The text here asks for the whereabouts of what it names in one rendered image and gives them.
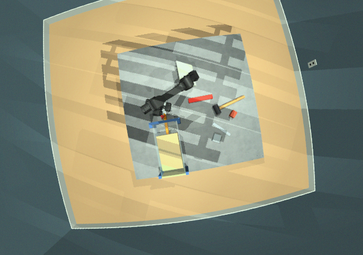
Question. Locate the black-headed mallet with wooden handle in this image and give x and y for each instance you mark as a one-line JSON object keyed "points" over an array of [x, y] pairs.
{"points": [[218, 109]]}

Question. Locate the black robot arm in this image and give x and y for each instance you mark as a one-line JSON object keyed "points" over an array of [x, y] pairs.
{"points": [[155, 103]]}

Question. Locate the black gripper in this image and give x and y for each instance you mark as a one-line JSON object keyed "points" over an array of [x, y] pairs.
{"points": [[167, 106]]}

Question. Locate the red flat bar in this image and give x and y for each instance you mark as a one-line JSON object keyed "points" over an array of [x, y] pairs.
{"points": [[202, 98]]}

